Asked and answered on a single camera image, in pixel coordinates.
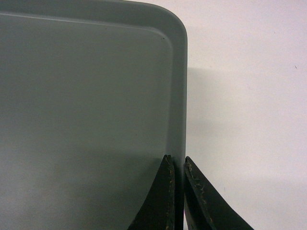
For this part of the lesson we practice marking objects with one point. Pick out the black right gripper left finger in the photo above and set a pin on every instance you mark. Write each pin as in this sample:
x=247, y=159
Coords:
x=158, y=209

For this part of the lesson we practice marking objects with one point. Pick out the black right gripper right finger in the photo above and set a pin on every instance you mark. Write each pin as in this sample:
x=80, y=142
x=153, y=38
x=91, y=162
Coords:
x=205, y=208

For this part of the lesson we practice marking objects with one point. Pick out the grey rectangular serving tray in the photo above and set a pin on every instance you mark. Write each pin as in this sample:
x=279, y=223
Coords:
x=92, y=97

